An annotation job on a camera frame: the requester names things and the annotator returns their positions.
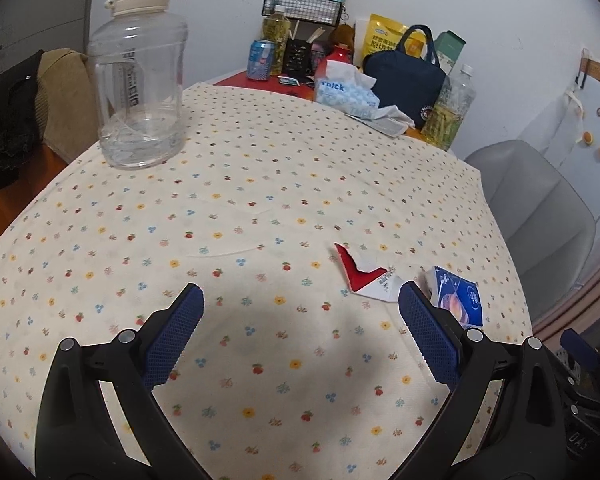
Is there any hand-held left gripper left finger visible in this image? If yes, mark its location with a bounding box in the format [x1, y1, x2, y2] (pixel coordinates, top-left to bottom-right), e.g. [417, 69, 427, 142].
[35, 282, 206, 480]

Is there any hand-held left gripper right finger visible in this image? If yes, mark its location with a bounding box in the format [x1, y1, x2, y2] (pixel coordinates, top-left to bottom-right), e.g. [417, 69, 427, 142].
[390, 281, 567, 480]

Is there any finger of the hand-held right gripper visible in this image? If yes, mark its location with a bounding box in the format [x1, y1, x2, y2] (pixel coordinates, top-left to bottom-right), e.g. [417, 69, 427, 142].
[561, 329, 600, 372]

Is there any torn red white wrapper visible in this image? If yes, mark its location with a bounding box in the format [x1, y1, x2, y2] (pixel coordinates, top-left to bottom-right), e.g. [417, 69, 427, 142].
[333, 242, 406, 303]

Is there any blue white small packet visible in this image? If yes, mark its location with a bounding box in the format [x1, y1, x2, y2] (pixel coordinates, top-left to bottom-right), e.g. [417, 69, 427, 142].
[420, 266, 486, 329]

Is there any grey chair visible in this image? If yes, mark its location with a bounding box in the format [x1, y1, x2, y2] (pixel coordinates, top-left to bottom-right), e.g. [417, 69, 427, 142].
[464, 140, 597, 313]

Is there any floral cream tablecloth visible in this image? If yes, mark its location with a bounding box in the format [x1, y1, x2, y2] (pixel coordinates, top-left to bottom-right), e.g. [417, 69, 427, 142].
[0, 82, 533, 480]

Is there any white fridge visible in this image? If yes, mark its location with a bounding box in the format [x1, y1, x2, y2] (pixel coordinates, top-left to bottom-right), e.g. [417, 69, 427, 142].
[517, 50, 600, 231]

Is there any crumpled grey white napkin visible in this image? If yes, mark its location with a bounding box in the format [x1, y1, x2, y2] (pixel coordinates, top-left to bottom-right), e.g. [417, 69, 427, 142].
[367, 105, 416, 138]

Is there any large yellow oil bottle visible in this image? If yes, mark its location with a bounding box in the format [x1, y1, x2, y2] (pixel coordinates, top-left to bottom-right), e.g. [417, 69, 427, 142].
[420, 63, 477, 151]

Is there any tan armchair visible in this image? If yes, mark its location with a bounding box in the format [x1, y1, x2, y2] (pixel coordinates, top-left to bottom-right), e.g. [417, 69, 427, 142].
[35, 49, 103, 165]

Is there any navy lunch bag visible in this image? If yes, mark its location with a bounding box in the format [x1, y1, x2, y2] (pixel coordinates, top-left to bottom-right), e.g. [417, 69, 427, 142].
[362, 24, 448, 131]

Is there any large clear water jug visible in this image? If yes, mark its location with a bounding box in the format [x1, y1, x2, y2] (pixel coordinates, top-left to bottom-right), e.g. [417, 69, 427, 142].
[87, 0, 190, 170]

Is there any blue tissue pack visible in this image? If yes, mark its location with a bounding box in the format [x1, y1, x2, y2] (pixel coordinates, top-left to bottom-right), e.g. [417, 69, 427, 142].
[314, 59, 381, 120]

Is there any red table mat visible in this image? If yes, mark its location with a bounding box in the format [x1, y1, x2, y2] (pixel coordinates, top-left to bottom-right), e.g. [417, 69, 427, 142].
[212, 71, 326, 103]

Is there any black cloth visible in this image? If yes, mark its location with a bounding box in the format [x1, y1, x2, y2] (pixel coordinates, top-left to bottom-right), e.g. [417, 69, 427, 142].
[0, 50, 46, 192]

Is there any blue soda can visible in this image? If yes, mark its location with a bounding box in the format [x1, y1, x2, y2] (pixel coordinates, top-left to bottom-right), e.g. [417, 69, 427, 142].
[246, 38, 276, 81]

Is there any green box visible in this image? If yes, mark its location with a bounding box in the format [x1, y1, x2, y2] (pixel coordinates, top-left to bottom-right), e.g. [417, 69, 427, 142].
[432, 30, 467, 76]

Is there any red bottle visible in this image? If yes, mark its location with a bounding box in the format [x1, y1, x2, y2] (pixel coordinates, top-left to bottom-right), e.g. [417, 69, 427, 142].
[312, 42, 353, 86]

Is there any black mesh pen holder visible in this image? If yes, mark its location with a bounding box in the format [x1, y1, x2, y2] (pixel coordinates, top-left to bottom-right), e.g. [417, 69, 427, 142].
[281, 37, 313, 77]

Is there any yellow snack bag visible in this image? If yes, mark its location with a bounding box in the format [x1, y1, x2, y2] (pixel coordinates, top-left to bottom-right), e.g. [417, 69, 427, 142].
[362, 13, 421, 58]

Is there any small yellow oil bottle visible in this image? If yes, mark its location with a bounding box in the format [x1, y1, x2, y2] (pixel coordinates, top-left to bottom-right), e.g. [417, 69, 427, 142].
[261, 5, 289, 76]

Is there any black wire basket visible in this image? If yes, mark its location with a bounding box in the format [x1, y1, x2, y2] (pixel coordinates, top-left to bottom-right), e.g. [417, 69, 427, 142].
[261, 0, 345, 28]

